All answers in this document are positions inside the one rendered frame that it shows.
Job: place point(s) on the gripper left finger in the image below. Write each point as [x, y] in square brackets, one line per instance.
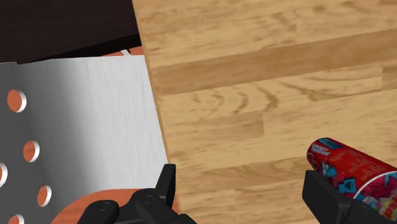
[149, 203]

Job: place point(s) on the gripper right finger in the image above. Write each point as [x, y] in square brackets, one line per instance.
[325, 201]

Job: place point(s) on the white chair with round holes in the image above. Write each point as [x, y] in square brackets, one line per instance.
[102, 124]

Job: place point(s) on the dark robot stand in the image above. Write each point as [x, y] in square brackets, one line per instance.
[62, 24]

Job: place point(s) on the red printed can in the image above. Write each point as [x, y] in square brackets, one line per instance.
[353, 167]

